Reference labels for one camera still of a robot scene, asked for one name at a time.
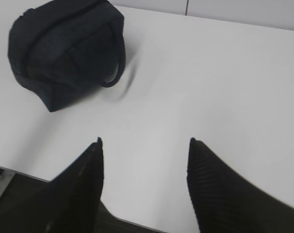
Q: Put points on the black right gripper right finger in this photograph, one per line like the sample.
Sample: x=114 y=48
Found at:
x=225 y=202

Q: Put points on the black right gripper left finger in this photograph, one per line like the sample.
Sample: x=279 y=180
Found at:
x=68 y=204

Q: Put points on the dark blue lunch bag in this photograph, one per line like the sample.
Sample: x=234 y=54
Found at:
x=64 y=49

